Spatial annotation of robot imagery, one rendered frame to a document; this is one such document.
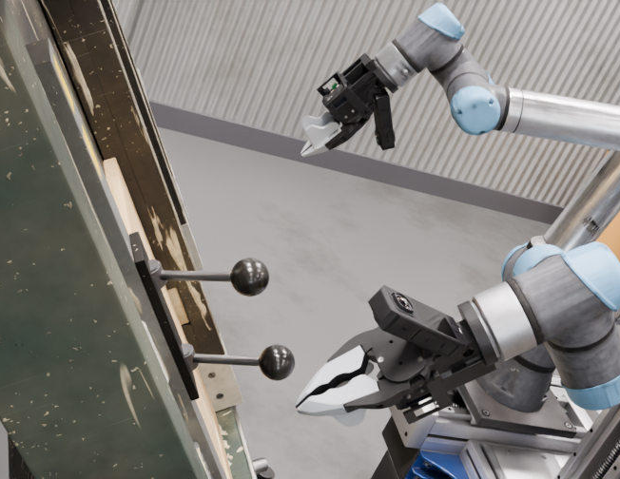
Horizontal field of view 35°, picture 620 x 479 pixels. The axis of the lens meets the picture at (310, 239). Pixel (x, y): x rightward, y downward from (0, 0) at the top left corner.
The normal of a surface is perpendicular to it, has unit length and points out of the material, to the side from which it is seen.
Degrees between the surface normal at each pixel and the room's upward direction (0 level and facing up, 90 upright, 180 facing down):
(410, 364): 46
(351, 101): 90
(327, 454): 0
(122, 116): 90
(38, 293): 90
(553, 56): 90
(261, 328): 0
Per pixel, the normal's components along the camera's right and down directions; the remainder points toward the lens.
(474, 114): 0.00, 0.49
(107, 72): 0.26, 0.56
